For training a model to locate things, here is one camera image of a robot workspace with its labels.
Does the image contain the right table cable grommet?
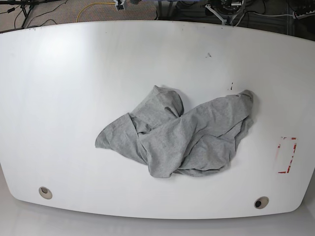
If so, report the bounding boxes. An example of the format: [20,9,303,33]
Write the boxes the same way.
[254,196,269,209]

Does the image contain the black tripod stand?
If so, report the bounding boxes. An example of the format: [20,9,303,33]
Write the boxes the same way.
[0,0,59,30]

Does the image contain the white power strip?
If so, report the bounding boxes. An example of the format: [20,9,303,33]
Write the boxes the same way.
[293,5,315,20]

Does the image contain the table cable grommet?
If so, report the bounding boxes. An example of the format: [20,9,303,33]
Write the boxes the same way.
[254,196,269,209]
[38,187,53,200]

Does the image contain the grey T-shirt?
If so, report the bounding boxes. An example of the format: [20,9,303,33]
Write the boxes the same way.
[95,86,253,178]

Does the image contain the left table cable grommet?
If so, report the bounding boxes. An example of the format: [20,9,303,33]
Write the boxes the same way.
[38,187,53,200]

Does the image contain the yellow cable on floor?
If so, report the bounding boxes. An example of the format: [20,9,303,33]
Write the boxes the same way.
[76,1,116,23]

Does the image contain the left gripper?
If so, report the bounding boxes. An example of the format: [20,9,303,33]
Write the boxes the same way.
[205,0,246,25]

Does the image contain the red tape rectangle marking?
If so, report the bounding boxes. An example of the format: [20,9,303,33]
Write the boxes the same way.
[275,137,298,174]

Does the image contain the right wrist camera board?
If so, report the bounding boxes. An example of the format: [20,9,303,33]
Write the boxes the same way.
[115,0,126,11]

